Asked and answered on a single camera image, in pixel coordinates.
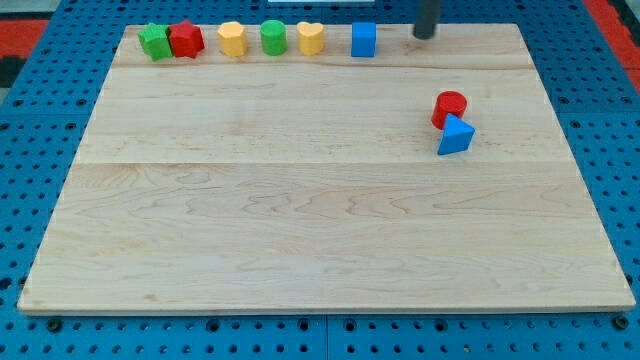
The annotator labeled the blue cube block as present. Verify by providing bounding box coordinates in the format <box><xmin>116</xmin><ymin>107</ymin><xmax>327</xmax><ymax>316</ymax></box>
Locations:
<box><xmin>351</xmin><ymin>22</ymin><xmax>377</xmax><ymax>57</ymax></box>

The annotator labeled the green cylinder block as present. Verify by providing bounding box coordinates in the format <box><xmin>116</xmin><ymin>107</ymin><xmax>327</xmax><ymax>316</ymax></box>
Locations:
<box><xmin>260</xmin><ymin>19</ymin><xmax>288</xmax><ymax>56</ymax></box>

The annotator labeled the red star block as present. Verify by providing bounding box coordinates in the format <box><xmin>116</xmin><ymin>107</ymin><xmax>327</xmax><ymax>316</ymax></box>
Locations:
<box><xmin>169</xmin><ymin>19</ymin><xmax>205</xmax><ymax>59</ymax></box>

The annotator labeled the yellow heart block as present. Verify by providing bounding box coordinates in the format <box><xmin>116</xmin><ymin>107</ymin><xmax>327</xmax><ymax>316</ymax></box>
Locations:
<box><xmin>296</xmin><ymin>21</ymin><xmax>324</xmax><ymax>56</ymax></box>

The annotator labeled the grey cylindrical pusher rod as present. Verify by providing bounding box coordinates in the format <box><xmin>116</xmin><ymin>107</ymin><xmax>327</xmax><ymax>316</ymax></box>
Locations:
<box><xmin>413</xmin><ymin>0</ymin><xmax>443</xmax><ymax>40</ymax></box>

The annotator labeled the light wooden board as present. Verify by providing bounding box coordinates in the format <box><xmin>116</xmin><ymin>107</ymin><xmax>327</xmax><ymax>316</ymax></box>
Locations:
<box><xmin>18</xmin><ymin>24</ymin><xmax>635</xmax><ymax>316</ymax></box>

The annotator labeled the red cylinder block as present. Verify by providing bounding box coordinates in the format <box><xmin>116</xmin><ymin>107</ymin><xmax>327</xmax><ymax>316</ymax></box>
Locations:
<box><xmin>431</xmin><ymin>90</ymin><xmax>468</xmax><ymax>130</ymax></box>

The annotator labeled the yellow hexagon block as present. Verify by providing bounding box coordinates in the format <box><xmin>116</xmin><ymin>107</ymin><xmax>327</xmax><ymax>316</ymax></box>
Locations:
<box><xmin>217</xmin><ymin>21</ymin><xmax>248</xmax><ymax>57</ymax></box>

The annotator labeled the green star block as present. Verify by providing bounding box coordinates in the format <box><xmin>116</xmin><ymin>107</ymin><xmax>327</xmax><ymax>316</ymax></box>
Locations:
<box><xmin>137</xmin><ymin>23</ymin><xmax>173</xmax><ymax>61</ymax></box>

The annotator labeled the blue triangle block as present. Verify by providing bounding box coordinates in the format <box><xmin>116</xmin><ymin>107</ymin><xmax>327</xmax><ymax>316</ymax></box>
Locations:
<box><xmin>437</xmin><ymin>114</ymin><xmax>476</xmax><ymax>156</ymax></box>

